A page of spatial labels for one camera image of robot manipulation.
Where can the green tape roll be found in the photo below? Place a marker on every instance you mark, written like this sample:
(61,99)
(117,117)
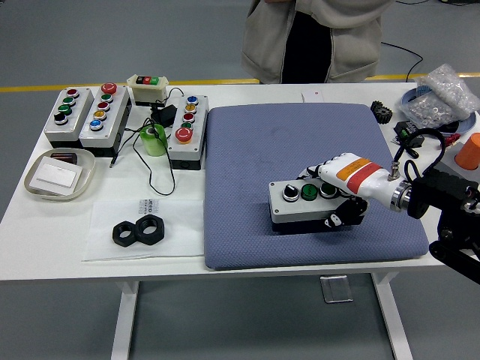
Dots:
(153,144)

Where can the blue-grey padded mat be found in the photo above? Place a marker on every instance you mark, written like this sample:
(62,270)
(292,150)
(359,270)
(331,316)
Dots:
(262,150)

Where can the white table leg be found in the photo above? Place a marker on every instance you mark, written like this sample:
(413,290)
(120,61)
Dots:
(393,322)
(123,322)

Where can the black power adapter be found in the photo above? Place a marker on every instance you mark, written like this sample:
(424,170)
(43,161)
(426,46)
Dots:
(163,115)

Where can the grey five-button emergency stop box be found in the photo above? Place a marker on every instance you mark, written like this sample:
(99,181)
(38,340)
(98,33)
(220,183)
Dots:
(197,123)

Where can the grey box with wide mushroom button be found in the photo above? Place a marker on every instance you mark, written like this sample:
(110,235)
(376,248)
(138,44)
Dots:
(112,120)

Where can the person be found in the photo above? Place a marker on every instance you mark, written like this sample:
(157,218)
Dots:
(356,37)

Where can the large black hex nut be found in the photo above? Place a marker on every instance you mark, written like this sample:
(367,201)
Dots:
(159,230)

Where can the metal bracket under table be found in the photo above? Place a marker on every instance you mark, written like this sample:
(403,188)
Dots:
(337,290)

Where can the grey four-button control box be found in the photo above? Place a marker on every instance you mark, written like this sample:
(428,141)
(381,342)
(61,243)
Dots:
(296,210)

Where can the white wall switch plate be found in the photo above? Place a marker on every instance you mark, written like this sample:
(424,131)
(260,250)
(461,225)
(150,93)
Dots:
(56,176)

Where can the black plastic gear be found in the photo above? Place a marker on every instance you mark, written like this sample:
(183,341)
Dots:
(380,112)

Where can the blue round plate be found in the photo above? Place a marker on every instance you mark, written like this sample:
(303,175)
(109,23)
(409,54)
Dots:
(407,98)

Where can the white oval tray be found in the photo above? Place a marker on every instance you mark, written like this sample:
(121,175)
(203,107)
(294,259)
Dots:
(88,168)

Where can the small red clip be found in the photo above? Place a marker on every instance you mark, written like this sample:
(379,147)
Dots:
(453,138)

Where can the small black hex nut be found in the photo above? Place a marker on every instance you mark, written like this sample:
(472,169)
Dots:
(119,238)

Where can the dark red small module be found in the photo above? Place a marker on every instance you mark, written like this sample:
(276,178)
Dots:
(63,156)

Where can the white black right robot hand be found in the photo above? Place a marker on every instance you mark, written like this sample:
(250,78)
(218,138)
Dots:
(360,174)

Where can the cream three-button switch box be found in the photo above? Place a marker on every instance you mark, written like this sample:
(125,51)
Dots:
(148,92)

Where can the grey wedge block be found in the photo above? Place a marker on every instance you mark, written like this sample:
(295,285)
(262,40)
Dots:
(452,159)

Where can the black module with green terminal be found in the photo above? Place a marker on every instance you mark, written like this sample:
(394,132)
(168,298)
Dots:
(407,125)

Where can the clear bag of silver washers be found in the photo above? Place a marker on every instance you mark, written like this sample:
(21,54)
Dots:
(438,97)

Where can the orange cylinder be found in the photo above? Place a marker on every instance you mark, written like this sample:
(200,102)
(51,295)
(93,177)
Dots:
(468,152)

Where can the grey box with black button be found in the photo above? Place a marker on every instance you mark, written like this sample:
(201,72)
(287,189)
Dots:
(77,112)

